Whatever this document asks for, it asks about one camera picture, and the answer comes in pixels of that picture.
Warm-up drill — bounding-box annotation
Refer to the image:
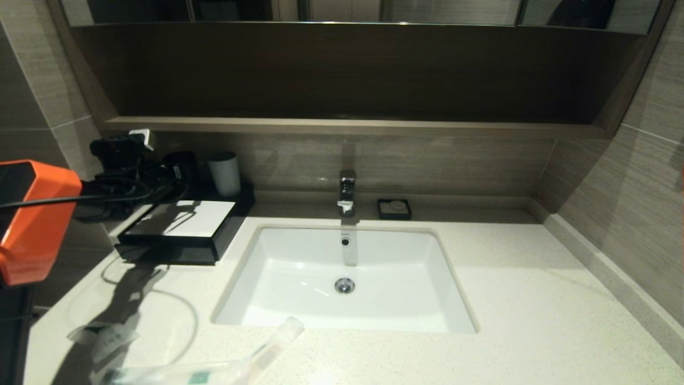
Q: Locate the white board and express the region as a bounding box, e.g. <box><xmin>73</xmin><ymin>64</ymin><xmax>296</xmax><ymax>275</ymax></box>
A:
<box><xmin>127</xmin><ymin>200</ymin><xmax>237</xmax><ymax>238</ymax></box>

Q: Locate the black cup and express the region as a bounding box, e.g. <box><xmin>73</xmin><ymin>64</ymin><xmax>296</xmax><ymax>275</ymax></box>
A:
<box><xmin>162</xmin><ymin>151</ymin><xmax>199</xmax><ymax>189</ymax></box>

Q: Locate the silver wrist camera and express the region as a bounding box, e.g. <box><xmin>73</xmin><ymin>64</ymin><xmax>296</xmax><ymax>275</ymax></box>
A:
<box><xmin>130</xmin><ymin>128</ymin><xmax>154</xmax><ymax>151</ymax></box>

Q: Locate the black soap dish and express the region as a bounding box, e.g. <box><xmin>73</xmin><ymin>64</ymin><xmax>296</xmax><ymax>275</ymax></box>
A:
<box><xmin>377</xmin><ymin>198</ymin><xmax>413</xmax><ymax>220</ymax></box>

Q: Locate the mirror cabinet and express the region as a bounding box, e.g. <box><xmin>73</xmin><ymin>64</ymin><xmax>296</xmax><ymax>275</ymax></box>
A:
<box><xmin>61</xmin><ymin>0</ymin><xmax>660</xmax><ymax>36</ymax></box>

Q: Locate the chrome faucet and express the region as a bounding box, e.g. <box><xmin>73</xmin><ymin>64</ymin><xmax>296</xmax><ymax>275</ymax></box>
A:
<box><xmin>337</xmin><ymin>170</ymin><xmax>357</xmax><ymax>217</ymax></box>

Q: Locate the light grey cup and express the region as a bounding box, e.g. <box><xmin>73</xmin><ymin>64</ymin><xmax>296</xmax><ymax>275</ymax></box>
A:
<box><xmin>208</xmin><ymin>151</ymin><xmax>242</xmax><ymax>198</ymax></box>

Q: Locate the clear long tube packet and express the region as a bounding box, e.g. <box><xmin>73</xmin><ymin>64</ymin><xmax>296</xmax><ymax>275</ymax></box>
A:
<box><xmin>235</xmin><ymin>315</ymin><xmax>306</xmax><ymax>385</ymax></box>

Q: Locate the white green sachet packet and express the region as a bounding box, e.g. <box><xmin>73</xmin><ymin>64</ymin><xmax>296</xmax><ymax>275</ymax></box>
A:
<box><xmin>67</xmin><ymin>322</ymin><xmax>141</xmax><ymax>369</ymax></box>

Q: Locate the black amenity drawer box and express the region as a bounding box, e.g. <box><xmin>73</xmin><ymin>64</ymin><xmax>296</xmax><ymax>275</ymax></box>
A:
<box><xmin>115</xmin><ymin>183</ymin><xmax>256</xmax><ymax>266</ymax></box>

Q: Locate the white ceramic sink basin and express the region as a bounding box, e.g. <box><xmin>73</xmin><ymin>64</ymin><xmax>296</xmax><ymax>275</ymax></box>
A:
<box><xmin>212</xmin><ymin>224</ymin><xmax>478</xmax><ymax>334</ymax></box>

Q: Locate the clear toothbrush packet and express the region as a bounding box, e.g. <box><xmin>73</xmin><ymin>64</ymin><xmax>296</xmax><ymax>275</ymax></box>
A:
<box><xmin>102</xmin><ymin>359</ymin><xmax>252</xmax><ymax>385</ymax></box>

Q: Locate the brown wooden shelf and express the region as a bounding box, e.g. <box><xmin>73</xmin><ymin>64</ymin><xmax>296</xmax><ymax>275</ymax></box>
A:
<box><xmin>103</xmin><ymin>115</ymin><xmax>610</xmax><ymax>140</ymax></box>

